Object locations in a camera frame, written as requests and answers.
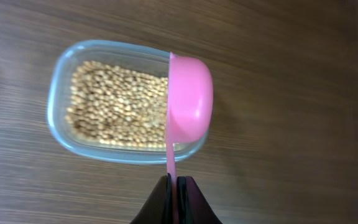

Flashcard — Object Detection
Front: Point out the clear plastic container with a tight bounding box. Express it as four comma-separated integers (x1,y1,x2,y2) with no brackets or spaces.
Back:
47,40,208,164

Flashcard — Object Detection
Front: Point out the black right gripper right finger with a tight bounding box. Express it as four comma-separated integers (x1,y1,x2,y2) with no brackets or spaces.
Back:
177,176,223,224

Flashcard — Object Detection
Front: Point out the pink plastic measuring scoop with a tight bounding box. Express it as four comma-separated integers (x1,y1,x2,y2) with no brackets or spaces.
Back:
165,53,213,224

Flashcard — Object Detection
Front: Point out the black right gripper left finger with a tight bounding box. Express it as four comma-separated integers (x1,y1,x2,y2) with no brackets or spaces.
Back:
130,174,172,224

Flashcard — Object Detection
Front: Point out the pile of soybeans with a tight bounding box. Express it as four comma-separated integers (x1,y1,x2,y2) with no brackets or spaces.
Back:
65,61,168,151

